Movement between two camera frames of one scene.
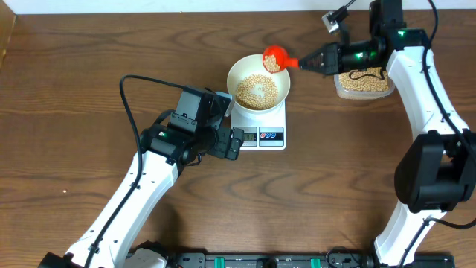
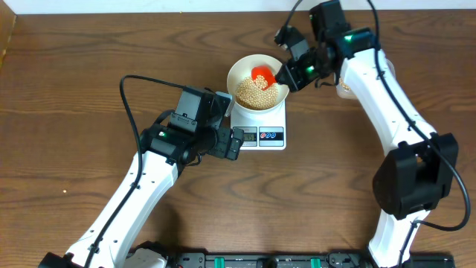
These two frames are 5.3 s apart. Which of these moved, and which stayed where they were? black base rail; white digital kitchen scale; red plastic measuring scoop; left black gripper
Moved: red plastic measuring scoop
Stayed: black base rail; white digital kitchen scale; left black gripper
